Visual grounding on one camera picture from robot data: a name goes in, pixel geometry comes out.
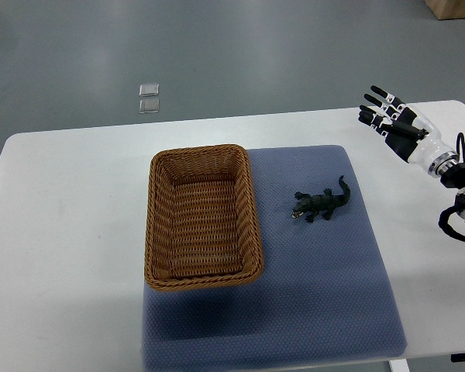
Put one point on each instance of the brown wicker basket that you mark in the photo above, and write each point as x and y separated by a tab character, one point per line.
202	229

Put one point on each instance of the dark green toy crocodile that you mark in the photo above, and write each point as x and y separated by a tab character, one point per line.
323	204

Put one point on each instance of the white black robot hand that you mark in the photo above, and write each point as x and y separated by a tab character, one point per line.
410	134

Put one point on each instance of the wooden box corner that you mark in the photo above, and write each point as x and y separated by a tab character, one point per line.
447	9

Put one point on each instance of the white table leg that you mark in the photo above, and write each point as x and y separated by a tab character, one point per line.
400	365

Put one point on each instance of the blue-grey textured mat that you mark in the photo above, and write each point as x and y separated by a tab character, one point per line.
324	295

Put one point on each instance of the upper floor outlet plate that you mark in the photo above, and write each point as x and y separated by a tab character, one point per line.
149	90

